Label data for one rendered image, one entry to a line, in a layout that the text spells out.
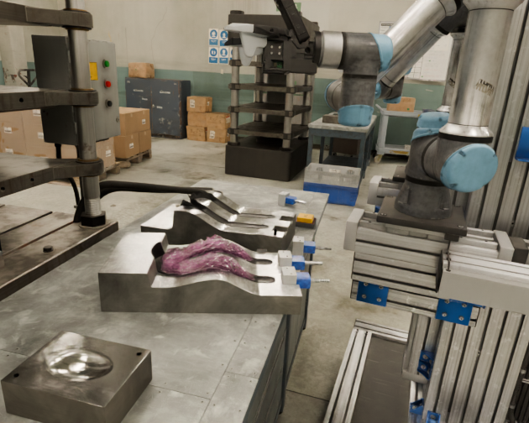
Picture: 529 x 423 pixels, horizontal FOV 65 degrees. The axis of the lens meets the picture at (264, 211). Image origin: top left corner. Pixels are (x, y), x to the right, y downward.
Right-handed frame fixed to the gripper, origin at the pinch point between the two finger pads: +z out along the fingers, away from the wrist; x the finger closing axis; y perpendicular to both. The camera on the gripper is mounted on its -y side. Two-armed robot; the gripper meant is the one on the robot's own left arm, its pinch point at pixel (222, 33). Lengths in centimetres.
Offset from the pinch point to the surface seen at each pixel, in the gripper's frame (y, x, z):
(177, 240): 57, 47, 15
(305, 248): 58, 41, -28
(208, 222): 50, 43, 4
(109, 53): -10, 97, 49
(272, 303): 62, 6, -13
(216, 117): -2, 725, 22
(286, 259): 56, 22, -19
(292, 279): 58, 11, -19
